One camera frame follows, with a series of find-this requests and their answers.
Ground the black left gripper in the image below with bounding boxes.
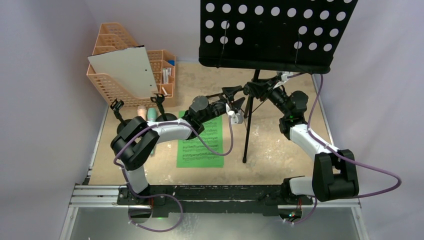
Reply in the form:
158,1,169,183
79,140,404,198
199,86,245,124

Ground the black music stand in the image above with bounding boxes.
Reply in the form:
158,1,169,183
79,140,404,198
198,0,360,164

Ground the green sheet music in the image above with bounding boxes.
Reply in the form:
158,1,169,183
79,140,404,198
176,116,225,168

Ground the mint green toy microphone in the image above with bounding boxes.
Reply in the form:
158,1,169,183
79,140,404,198
147,107,159,157

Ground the pink toy microphone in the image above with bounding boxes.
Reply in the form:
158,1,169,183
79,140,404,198
137,105,148,120

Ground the black round microphone stand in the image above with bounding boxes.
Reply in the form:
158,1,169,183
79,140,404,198
110,98,131,134

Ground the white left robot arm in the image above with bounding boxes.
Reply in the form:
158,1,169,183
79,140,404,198
110,85,245,205

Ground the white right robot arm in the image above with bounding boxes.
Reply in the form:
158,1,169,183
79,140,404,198
243,77,359,204

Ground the white marker tube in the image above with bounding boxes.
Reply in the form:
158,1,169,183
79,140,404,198
166,67,172,84

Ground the grey folder board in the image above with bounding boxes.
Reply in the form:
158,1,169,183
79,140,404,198
87,45,159,98

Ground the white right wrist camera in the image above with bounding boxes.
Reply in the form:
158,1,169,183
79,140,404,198
274,71,293,88

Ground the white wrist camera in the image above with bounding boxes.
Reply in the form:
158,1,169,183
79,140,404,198
274,71,293,88
226,109,244,125

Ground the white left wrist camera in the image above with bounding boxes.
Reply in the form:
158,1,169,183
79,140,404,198
226,109,244,125

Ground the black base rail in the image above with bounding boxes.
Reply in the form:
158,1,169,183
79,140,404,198
117,184,313,218

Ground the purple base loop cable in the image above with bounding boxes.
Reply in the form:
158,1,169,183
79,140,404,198
128,193,185,233

